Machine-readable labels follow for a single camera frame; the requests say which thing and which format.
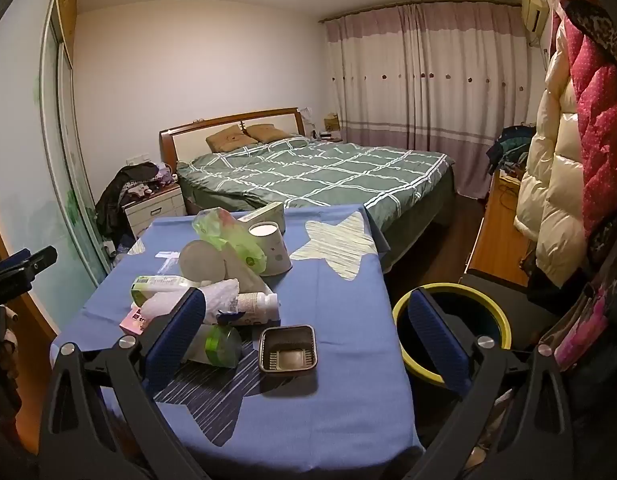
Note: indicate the cream puffer jacket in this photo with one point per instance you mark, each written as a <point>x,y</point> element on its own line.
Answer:
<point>553,175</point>

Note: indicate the pink and white curtain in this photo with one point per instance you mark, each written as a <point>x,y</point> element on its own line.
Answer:
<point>428,85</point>

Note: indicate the pink floral fabric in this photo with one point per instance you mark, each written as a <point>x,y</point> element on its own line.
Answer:
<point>588,330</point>

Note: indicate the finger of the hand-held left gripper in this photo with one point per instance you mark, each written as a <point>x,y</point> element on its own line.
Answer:
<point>23,267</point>

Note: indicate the black plastic tray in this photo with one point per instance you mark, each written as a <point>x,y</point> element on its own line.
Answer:
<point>288,350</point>

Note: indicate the green and white carton box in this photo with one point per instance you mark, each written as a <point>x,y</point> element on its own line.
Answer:
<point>266,212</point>

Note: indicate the white paper cup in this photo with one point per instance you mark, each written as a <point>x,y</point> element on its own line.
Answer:
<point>271,250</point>

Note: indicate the pink packet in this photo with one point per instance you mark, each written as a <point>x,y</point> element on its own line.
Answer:
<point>133,321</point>

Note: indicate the blue star-print tablecloth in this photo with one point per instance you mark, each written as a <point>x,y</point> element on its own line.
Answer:
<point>338,320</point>

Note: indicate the beige handbag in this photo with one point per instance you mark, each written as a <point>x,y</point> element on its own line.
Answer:
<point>570,320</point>

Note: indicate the small yellow box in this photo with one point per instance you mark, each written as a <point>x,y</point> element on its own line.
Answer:
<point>331,124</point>

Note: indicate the sliding wardrobe doors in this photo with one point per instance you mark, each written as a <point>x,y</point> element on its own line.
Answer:
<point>33,150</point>

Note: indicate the white nightstand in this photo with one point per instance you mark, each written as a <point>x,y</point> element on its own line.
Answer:
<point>156,207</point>

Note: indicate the wooden bed headboard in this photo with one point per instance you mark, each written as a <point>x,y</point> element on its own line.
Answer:
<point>188,132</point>

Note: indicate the round white plastic lid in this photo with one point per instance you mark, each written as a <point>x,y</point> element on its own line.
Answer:
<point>203,262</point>

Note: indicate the dark clothes pile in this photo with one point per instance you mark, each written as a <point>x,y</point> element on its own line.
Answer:
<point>121,190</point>

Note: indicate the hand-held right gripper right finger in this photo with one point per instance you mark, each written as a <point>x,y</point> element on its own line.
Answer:
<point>433,340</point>

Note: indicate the brown pillow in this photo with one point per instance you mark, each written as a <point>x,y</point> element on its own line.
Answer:
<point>226,139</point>
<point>268,132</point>

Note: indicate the bed with green quilt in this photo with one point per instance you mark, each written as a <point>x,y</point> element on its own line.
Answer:
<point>313,170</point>

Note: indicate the red dotted jacket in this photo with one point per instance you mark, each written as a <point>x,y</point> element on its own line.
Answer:
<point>598,110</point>

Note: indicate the green plastic bag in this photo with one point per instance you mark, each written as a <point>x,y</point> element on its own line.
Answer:
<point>221,232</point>

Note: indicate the green drink can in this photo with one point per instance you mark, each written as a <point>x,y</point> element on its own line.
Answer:
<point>223,347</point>

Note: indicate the pile of mixed clothes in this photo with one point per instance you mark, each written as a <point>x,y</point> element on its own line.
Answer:
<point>510,147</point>

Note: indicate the white plastic wrapper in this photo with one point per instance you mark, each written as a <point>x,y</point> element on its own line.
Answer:
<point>221,295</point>

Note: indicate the yellow-rimmed dark waste bin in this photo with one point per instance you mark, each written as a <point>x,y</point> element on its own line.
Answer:
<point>493,315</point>

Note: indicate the wall air conditioner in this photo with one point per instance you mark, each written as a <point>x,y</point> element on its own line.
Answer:
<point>534,10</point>

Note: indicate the white labelled bottle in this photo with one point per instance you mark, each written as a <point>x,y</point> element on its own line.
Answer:
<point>256,305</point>

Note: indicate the wooden low cabinet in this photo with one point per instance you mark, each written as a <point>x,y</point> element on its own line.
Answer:
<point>498,240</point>

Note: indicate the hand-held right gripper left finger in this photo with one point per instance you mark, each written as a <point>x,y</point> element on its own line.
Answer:
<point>181,330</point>

